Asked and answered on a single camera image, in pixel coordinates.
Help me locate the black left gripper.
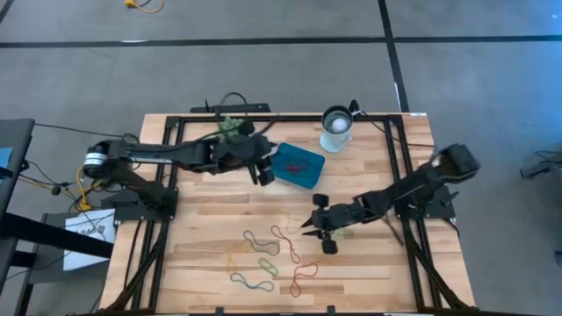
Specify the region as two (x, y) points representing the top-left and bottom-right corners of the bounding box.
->
(213, 118), (280, 188)

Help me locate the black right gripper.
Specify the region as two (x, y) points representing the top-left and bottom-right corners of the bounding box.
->
(300, 192), (366, 256)

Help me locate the teal plastic bin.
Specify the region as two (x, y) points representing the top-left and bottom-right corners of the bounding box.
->
(270, 141), (327, 190)

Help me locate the gray rubber band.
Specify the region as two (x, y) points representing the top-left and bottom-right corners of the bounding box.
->
(242, 229), (281, 257)

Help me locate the blue rubber band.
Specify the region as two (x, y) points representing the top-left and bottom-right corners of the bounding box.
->
(229, 271), (276, 294)

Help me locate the green succulent plant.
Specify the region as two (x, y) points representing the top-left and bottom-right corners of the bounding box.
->
(219, 115), (247, 133)

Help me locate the black mounting bar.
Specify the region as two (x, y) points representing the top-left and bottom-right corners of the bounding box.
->
(189, 99), (271, 114)

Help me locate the white cup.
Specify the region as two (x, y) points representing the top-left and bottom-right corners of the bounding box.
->
(319, 104), (355, 154)

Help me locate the yellow plug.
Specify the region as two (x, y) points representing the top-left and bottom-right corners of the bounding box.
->
(76, 164), (93, 212)

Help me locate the white paper sheet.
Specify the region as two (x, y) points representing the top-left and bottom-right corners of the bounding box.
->
(63, 208), (118, 271)

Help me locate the black side desk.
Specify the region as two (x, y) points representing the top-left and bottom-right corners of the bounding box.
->
(0, 117), (115, 316)

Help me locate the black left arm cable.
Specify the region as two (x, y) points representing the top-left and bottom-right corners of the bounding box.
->
(197, 91), (282, 142)

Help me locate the long black cable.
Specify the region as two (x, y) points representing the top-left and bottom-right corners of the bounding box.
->
(357, 111), (436, 149)

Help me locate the yellow floor cable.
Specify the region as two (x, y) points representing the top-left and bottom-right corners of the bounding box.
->
(125, 0), (164, 14)

